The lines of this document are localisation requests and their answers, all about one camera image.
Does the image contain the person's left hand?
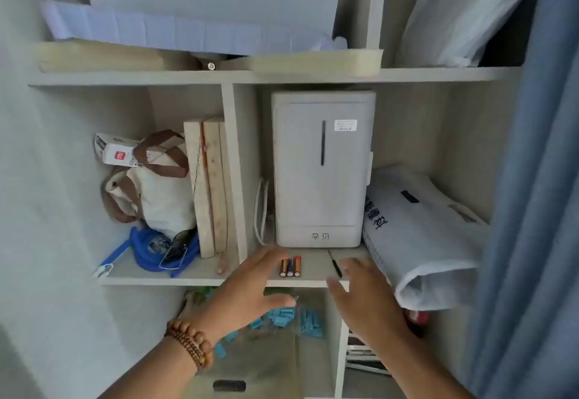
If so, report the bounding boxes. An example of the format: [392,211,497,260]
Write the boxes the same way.
[189,245,298,348]

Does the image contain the person's right hand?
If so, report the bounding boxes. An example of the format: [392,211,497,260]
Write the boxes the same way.
[325,257,416,346]

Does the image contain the black screwdriver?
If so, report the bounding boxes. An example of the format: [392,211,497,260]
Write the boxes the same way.
[327,249,343,279]

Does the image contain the person's right forearm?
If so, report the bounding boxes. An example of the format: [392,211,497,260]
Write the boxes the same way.
[378,328,475,399]

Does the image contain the person's left forearm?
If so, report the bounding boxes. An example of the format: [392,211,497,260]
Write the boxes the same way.
[97,337,202,399]

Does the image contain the clear bag of blue pieces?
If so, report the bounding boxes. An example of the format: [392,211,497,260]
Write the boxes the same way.
[179,287,334,399]

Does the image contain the dark eyeglasses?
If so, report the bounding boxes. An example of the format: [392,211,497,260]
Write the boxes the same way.
[159,229,198,270]

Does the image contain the wooden board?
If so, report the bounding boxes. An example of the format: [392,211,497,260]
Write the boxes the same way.
[183,118,216,259]
[202,117,229,255]

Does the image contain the white box appliance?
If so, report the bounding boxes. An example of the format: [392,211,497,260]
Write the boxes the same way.
[271,89,376,249]

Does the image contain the white shelf unit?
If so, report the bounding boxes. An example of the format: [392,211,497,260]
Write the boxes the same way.
[27,0,525,399]

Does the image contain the white box red label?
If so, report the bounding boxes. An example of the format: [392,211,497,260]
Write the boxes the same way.
[93,133,145,168]

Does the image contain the blue curtain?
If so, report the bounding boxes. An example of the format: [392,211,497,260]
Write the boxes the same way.
[466,0,579,399]

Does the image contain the cream foam block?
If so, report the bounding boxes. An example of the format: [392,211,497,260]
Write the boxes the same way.
[219,48,384,77]

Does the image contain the folded white paper sheet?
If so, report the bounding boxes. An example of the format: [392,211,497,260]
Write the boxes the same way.
[39,0,348,56]

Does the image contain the white printed plastic bag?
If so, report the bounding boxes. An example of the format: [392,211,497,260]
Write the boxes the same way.
[396,0,543,68]

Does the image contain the large wooden bead bracelet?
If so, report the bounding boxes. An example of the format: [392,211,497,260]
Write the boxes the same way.
[168,318,215,366]

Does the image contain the small wooden bead bracelet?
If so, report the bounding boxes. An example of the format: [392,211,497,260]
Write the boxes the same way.
[164,328,207,373]

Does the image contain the white cable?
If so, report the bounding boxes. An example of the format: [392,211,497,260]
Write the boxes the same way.
[253,177,276,246]

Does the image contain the blue hose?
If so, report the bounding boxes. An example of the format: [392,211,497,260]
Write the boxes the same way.
[100,226,201,278]

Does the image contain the cream canvas bag brown straps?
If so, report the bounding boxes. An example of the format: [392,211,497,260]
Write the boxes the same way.
[100,129,198,239]

